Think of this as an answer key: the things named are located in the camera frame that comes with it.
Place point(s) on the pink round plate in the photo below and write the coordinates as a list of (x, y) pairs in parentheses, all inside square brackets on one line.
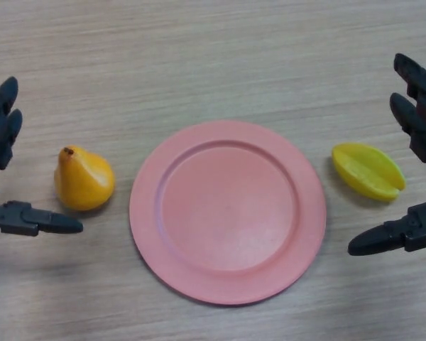
[(227, 213)]

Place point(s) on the yellow orange pear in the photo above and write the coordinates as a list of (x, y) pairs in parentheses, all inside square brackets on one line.
[(83, 177)]

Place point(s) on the yellow starfruit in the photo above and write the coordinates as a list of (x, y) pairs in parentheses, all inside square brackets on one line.
[(367, 172)]

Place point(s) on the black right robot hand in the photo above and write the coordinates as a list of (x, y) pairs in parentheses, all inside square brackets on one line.
[(422, 106)]

